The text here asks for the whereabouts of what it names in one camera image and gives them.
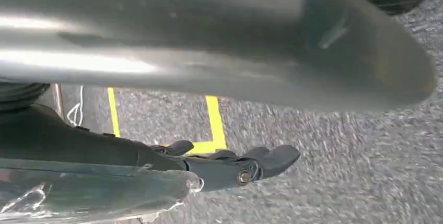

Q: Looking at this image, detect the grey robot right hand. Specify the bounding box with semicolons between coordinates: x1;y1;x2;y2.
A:
0;0;437;224

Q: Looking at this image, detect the yellow tape square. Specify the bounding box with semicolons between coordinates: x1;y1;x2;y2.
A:
107;87;228;155

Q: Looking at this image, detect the white cable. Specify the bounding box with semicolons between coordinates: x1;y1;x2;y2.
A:
66;85;85;127

